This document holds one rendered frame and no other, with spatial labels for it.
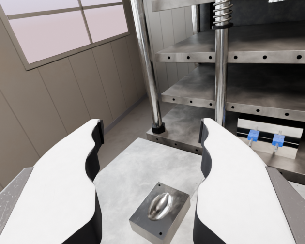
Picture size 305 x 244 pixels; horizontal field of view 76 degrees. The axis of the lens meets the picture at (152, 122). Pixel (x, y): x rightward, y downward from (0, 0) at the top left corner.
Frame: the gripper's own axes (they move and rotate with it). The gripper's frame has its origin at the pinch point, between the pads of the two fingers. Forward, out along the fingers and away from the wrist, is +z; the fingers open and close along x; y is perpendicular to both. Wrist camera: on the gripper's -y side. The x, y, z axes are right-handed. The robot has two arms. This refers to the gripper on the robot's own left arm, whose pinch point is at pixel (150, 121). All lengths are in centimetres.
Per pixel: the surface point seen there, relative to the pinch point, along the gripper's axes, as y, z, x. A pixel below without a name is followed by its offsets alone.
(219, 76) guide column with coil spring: 23, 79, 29
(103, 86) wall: 92, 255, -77
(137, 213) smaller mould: 60, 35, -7
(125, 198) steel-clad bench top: 68, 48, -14
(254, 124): 45, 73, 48
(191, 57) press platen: 17, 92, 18
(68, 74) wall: 60, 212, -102
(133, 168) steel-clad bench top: 68, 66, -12
